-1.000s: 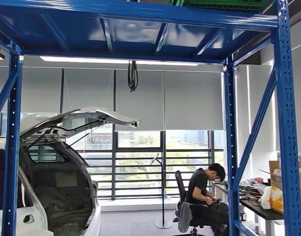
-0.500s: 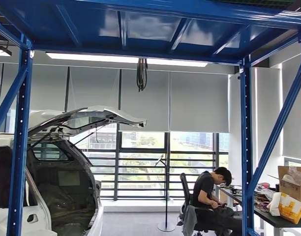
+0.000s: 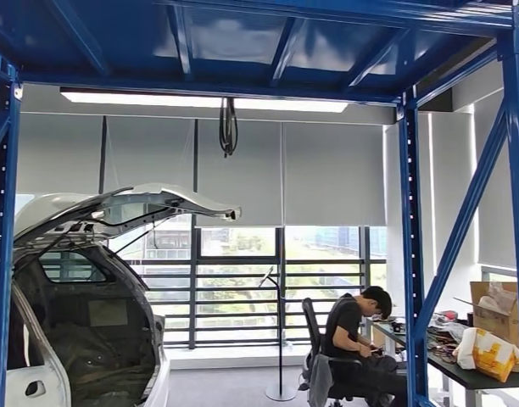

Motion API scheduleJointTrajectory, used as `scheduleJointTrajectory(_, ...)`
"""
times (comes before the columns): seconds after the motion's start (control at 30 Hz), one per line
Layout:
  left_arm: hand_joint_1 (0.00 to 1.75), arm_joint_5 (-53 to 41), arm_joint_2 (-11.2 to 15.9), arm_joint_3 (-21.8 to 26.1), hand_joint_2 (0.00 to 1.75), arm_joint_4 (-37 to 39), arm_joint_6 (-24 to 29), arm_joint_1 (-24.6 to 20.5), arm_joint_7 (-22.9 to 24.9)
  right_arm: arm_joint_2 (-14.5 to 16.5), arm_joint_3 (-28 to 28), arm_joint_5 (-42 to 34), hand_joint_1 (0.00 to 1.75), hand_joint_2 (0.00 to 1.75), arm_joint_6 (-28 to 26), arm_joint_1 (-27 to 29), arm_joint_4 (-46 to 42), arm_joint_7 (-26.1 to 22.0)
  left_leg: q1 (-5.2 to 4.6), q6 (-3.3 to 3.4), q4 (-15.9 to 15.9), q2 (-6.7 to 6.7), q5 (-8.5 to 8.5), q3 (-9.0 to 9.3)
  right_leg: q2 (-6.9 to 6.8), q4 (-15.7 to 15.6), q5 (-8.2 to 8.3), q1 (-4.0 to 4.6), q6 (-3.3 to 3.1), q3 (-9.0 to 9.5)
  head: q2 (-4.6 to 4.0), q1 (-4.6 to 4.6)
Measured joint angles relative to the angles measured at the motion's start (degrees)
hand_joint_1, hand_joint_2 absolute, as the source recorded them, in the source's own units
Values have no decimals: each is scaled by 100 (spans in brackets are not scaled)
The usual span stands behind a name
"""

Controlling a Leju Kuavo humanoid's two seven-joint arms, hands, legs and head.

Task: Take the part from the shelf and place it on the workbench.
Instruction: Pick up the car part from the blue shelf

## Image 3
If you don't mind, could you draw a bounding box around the blue steel shelf rack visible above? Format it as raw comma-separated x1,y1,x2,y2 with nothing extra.
0,0,519,407

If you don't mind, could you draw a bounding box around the grey roller blind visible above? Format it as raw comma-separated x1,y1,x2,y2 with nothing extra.
283,123,387,227
15,114,196,195
196,120,285,229

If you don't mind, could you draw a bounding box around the window with black railing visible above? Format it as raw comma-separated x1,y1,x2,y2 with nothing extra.
108,215,387,349

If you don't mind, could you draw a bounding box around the white car tailgate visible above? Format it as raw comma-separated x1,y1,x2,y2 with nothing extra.
27,182,243,248

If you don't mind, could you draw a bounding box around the black office chair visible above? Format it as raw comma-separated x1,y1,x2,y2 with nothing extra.
301,298,371,407

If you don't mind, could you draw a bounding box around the person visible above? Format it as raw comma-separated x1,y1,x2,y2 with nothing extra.
323,286,409,407

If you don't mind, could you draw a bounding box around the long ceiling light strip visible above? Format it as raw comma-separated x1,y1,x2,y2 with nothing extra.
60,87,349,114

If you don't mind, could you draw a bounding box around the black floor stand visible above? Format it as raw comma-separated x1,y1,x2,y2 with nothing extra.
258,266,298,403

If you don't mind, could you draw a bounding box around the grey jacket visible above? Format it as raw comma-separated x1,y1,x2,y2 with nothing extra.
308,354,335,407

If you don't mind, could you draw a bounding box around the clear plastic bag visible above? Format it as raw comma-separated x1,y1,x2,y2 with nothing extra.
428,320,468,343

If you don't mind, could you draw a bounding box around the black work desk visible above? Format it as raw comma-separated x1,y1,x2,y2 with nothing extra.
367,317,519,407

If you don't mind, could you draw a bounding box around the open brown cardboard box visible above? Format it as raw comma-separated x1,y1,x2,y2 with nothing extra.
454,281,519,349

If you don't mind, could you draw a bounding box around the white yellow plastic bag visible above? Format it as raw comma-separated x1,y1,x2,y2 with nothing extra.
453,327,519,384

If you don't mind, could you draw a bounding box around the white car body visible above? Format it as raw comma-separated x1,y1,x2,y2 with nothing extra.
5,193,171,407

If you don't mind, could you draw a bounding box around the black hanging cable bundle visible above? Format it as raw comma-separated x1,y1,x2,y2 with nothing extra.
218,98,239,159

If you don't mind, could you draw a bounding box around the tangled cable pile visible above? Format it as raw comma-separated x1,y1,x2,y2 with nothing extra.
428,337,458,365

